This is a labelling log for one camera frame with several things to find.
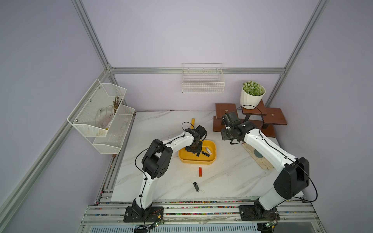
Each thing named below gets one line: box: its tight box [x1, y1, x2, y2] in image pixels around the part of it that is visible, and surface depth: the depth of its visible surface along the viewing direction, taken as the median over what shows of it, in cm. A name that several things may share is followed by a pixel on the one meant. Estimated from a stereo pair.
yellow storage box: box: [178, 139, 217, 165], surface depth 95 cm
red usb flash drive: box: [198, 166, 203, 178], surface depth 90 cm
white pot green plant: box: [239, 80, 267, 110], surface depth 85 cm
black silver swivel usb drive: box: [192, 181, 200, 193], surface depth 84 cm
